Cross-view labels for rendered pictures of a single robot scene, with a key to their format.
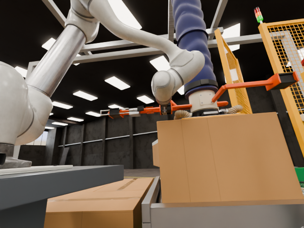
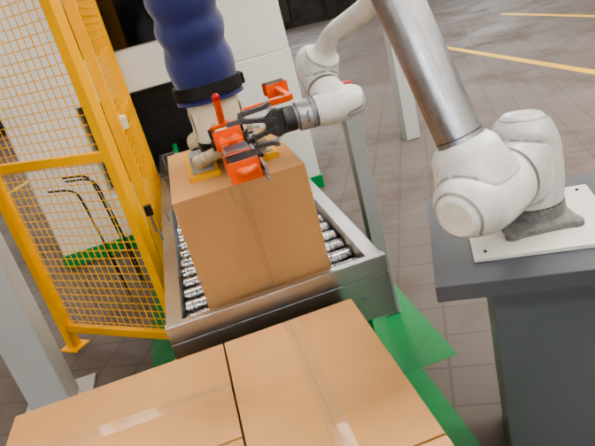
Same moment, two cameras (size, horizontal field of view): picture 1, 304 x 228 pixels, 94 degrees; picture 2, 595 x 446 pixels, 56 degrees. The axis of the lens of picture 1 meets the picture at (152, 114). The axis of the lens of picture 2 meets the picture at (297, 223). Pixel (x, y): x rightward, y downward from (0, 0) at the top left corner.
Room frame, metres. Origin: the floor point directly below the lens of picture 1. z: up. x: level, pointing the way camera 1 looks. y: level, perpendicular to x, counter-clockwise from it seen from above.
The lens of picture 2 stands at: (1.15, 1.50, 1.43)
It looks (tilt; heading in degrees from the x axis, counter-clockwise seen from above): 23 degrees down; 257
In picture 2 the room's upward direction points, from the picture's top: 15 degrees counter-clockwise
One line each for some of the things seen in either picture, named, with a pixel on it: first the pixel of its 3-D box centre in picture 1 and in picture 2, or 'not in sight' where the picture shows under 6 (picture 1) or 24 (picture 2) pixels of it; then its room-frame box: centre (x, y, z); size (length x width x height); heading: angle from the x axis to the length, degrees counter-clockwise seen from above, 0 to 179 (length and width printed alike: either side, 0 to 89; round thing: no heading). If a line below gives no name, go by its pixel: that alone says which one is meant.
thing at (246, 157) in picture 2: (116, 113); (243, 166); (0.95, 0.25, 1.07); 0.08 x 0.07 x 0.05; 85
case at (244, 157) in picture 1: (210, 156); (243, 211); (0.91, -0.34, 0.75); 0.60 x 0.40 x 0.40; 85
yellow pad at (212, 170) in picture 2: not in sight; (199, 159); (0.99, -0.35, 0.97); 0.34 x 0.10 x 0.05; 85
